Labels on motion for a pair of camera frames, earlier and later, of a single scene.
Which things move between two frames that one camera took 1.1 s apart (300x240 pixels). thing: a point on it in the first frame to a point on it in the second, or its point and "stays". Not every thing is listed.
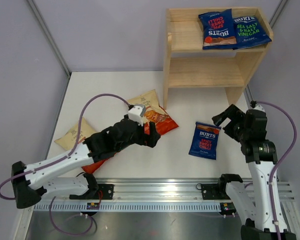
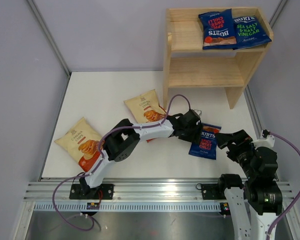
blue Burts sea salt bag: x=249 y=32 stays
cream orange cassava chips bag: x=163 y=122 stays
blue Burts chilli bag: x=218 y=30 stays
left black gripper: x=149 y=140 to x=195 y=137
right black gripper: x=236 y=115 to x=223 y=139
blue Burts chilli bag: x=204 y=141 stays
